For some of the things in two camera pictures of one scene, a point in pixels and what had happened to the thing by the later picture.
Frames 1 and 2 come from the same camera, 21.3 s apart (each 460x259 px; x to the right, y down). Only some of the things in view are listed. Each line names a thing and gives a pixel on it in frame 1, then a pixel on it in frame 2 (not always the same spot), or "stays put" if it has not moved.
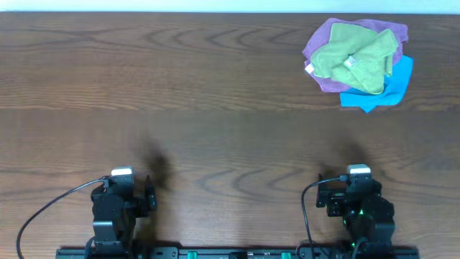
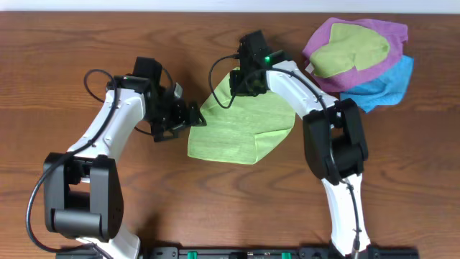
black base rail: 238,252 stays put
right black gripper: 334,198 → 236,88
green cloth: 361,57 → 240,129
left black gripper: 149,200 → 180,117
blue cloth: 395,88 stays put
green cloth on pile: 343,41 stays put
